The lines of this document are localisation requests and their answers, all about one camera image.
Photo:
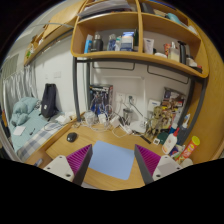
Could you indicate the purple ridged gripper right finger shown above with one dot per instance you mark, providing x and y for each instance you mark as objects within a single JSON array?
[{"x": 147, "y": 162}]

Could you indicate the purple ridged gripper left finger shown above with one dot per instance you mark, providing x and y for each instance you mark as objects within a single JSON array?
[{"x": 79, "y": 162}]

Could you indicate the black computer mouse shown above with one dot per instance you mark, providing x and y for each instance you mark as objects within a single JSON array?
[{"x": 71, "y": 137}]

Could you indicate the light blue mouse pad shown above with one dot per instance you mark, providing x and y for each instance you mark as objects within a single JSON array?
[{"x": 112, "y": 160}]

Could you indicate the white glue bottle red cap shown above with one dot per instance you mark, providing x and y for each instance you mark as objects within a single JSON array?
[{"x": 170, "y": 142}]

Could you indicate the Groot figurine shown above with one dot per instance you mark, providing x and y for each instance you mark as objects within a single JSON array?
[{"x": 158, "y": 122}]

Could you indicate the dark blue bottle white cap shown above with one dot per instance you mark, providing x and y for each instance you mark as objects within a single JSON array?
[{"x": 183, "y": 128}]

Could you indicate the white power strip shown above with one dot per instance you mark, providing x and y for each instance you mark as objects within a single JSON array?
[{"x": 119, "y": 121}]

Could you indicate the metal cup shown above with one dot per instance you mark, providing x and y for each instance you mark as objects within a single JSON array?
[{"x": 127, "y": 114}]

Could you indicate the yellow red chips can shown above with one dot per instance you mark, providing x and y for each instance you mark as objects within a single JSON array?
[{"x": 192, "y": 145}]

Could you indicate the plaid blue blanket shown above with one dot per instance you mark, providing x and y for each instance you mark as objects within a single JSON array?
[{"x": 33, "y": 144}]

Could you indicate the bed with teal sheet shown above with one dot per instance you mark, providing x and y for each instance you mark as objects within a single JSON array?
[{"x": 35, "y": 123}]

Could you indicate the black backpack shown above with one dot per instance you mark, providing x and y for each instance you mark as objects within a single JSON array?
[{"x": 48, "y": 103}]

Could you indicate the white paper on bed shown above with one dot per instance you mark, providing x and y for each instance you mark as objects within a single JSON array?
[{"x": 19, "y": 130}]

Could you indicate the robot model kit box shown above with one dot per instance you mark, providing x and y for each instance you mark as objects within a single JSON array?
[{"x": 101, "y": 98}]

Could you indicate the teal pillow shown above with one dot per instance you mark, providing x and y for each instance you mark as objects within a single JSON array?
[{"x": 22, "y": 109}]

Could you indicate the grey window curtain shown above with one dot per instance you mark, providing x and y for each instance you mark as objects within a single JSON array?
[{"x": 17, "y": 86}]

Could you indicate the white pump bottle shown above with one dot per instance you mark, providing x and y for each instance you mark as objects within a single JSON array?
[{"x": 173, "y": 53}]

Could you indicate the white tube on shelf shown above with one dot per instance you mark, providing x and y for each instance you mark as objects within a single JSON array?
[{"x": 148, "y": 45}]

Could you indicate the black thermos bottle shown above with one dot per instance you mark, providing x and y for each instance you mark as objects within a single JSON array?
[{"x": 97, "y": 44}]

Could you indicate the black pump bottle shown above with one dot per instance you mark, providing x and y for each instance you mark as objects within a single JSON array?
[{"x": 182, "y": 52}]

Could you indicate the blue tube on shelf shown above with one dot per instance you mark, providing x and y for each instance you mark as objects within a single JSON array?
[{"x": 88, "y": 43}]

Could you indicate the white blue box on shelf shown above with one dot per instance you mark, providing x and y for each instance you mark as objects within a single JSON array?
[{"x": 127, "y": 41}]

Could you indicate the wooden wall shelf unit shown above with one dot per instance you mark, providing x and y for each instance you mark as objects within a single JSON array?
[{"x": 143, "y": 22}]

